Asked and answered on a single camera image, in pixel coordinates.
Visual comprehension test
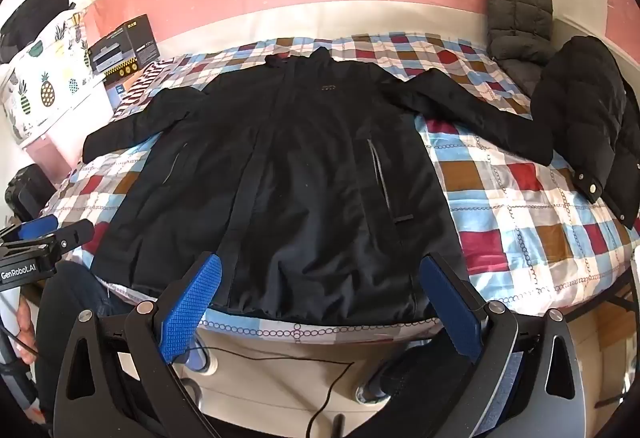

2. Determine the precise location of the black jacket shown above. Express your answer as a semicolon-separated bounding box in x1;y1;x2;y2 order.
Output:
82;48;553;321

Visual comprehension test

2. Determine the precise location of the black bag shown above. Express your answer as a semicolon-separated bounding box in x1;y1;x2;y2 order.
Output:
0;0;76;63

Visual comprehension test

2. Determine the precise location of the plaid blanket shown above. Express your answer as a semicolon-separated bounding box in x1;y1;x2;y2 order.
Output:
40;34;633;344

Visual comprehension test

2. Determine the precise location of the person's left hand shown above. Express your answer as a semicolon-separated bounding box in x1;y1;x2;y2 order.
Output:
15;297;40;365

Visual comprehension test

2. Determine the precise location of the person's right leg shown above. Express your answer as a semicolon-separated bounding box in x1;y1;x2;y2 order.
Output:
350;343;501;438

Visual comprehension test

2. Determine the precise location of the blue box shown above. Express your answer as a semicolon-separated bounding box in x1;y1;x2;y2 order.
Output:
106;78;131;109

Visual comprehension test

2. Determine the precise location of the grey quilted garment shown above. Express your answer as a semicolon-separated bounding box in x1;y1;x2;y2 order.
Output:
484;0;556;96

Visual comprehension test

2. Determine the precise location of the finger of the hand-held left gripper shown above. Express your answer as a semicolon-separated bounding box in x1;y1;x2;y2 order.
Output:
49;219;96;253
16;214;60;245

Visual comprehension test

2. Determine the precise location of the black cardboard box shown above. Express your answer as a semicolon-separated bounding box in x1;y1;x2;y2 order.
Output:
87;14;161;78

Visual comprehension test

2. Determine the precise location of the pineapple print cloth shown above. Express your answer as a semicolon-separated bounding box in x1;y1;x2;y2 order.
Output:
0;10;96;146

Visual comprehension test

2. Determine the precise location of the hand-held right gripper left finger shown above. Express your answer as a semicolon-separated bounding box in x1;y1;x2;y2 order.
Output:
52;252;223;438

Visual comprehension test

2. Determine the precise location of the grey slipper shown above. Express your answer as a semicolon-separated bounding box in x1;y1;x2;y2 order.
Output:
354;368;396;405
175;347;217;375

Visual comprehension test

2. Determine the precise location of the black case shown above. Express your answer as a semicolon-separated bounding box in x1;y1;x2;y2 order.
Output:
5;164;56;219

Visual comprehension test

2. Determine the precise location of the pink storage box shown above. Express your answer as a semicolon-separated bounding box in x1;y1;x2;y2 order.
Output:
22;128;83;179

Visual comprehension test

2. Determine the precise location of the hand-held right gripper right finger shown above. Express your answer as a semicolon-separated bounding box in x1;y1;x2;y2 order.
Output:
419;254;590;438

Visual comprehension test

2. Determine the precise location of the black cable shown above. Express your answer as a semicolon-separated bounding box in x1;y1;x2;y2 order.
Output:
200;344;357;428

